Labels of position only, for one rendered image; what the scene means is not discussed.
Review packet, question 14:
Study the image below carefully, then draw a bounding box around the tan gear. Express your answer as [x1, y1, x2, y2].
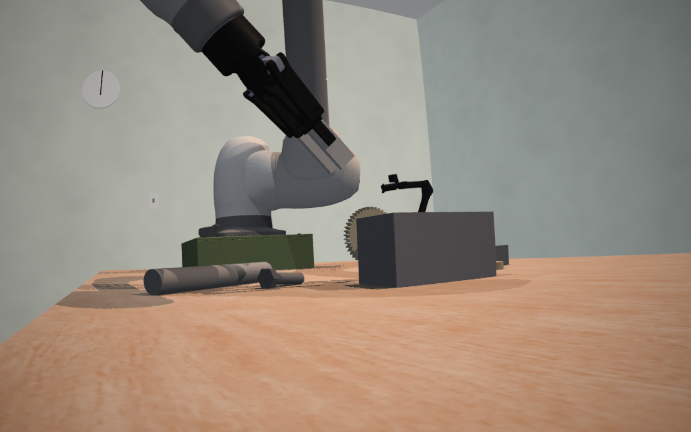
[343, 207, 386, 260]

